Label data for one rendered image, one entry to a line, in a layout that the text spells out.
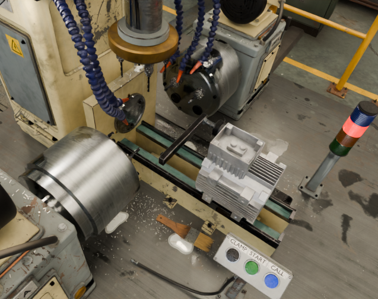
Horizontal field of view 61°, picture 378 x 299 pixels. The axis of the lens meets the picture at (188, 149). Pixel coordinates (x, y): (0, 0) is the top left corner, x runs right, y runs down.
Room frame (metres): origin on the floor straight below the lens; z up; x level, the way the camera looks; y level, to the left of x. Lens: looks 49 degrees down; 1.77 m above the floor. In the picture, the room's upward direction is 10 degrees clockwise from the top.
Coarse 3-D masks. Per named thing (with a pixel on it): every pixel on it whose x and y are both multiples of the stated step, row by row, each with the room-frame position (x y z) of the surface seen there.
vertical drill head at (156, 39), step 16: (128, 0) 0.70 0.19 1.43; (144, 0) 0.70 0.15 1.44; (160, 0) 0.72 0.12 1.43; (128, 16) 0.70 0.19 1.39; (144, 16) 0.70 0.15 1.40; (160, 16) 0.73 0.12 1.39; (112, 32) 0.72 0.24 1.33; (128, 32) 0.69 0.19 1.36; (144, 32) 0.70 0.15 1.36; (160, 32) 0.72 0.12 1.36; (176, 32) 0.77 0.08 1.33; (112, 48) 0.68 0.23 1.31; (128, 48) 0.66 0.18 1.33; (144, 48) 0.67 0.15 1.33; (160, 48) 0.68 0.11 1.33; (176, 48) 0.73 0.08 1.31; (144, 64) 0.66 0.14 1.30
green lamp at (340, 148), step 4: (336, 140) 0.74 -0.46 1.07; (332, 144) 0.75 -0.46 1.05; (336, 144) 0.74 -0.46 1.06; (340, 144) 0.73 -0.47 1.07; (332, 148) 0.74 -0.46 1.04; (336, 148) 0.73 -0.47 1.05; (340, 148) 0.72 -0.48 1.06; (344, 148) 0.72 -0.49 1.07; (348, 148) 0.72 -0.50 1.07; (336, 152) 0.72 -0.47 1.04; (340, 152) 0.72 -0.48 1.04; (344, 152) 0.72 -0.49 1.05
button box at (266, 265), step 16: (224, 240) 0.34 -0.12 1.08; (240, 240) 0.35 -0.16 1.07; (224, 256) 0.31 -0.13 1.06; (240, 256) 0.31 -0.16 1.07; (256, 256) 0.31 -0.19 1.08; (240, 272) 0.28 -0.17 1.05; (272, 272) 0.28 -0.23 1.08; (288, 272) 0.29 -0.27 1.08; (256, 288) 0.25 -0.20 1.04; (272, 288) 0.25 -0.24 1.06
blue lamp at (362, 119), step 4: (356, 108) 0.75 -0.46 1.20; (352, 112) 0.76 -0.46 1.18; (356, 112) 0.74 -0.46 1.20; (360, 112) 0.73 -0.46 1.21; (352, 116) 0.75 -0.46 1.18; (356, 116) 0.74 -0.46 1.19; (360, 116) 0.73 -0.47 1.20; (364, 116) 0.72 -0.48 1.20; (368, 116) 0.72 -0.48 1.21; (372, 116) 0.72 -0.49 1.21; (352, 120) 0.74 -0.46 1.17; (356, 120) 0.73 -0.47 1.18; (360, 120) 0.72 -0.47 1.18; (364, 120) 0.72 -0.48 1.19; (368, 120) 0.72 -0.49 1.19; (372, 120) 0.73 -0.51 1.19; (356, 124) 0.73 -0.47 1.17; (360, 124) 0.72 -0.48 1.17; (364, 124) 0.72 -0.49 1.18; (368, 124) 0.72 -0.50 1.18
